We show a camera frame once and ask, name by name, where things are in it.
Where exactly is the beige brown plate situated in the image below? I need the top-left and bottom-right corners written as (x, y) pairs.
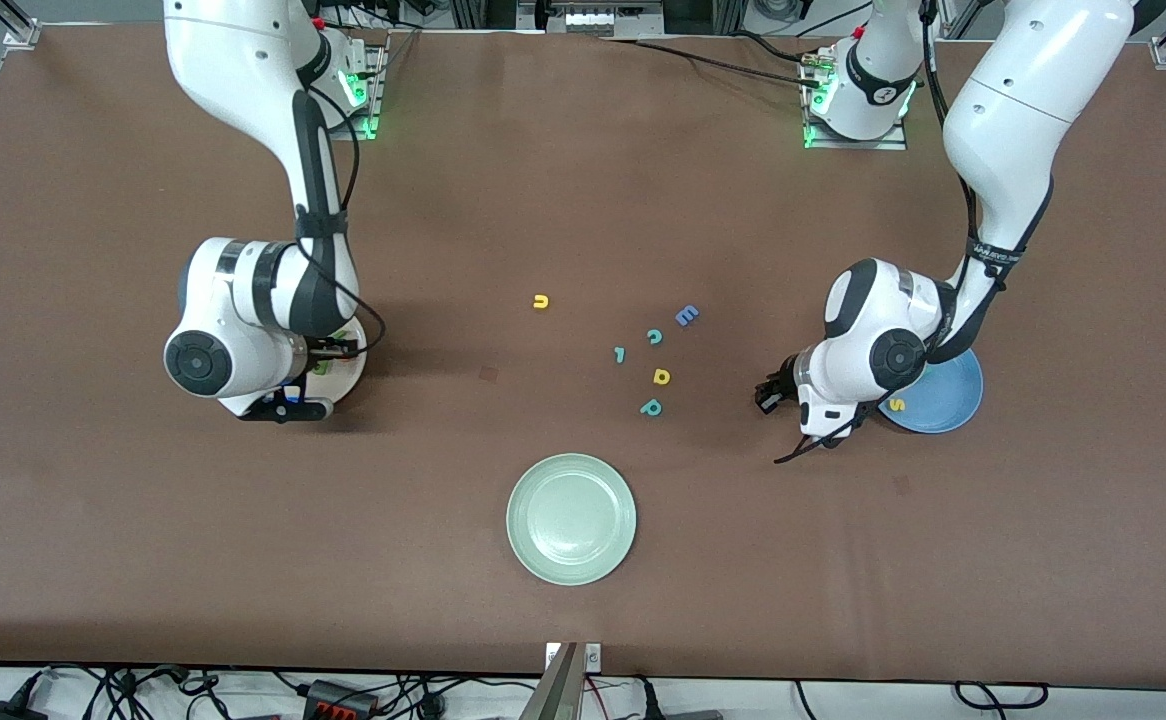
top-left (308, 318), bottom-right (369, 413)

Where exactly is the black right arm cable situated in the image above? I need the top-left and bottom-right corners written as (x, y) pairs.
top-left (288, 85), bottom-right (389, 351)

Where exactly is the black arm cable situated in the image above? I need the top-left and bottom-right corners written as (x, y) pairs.
top-left (288, 85), bottom-right (389, 351)
top-left (923, 0), bottom-right (1054, 366)

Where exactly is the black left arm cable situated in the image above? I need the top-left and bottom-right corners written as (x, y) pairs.
top-left (923, 0), bottom-right (1054, 366)

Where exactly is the blue plate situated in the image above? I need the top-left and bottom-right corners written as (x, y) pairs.
top-left (878, 345), bottom-right (985, 435)

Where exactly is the black table cable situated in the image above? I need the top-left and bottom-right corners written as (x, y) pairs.
top-left (603, 33), bottom-right (829, 91)

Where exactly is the grey power strip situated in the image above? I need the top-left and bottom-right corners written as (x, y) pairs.
top-left (518, 0), bottom-right (664, 39)

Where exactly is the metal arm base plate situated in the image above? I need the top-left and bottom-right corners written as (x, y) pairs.
top-left (328, 40), bottom-right (389, 141)
top-left (803, 100), bottom-right (909, 153)

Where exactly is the grey metal pole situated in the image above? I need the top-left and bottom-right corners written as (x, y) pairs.
top-left (518, 643), bottom-right (584, 720)

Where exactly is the pale green plate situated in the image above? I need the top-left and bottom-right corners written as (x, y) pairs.
top-left (505, 452), bottom-right (638, 587)

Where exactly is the white clamp bracket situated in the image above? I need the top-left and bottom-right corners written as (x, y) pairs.
top-left (545, 643), bottom-right (602, 673)

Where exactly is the black looped floor cable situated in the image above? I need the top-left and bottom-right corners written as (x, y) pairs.
top-left (953, 681), bottom-right (1050, 712)

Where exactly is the black orange power strip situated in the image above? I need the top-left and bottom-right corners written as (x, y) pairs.
top-left (303, 680), bottom-right (379, 720)

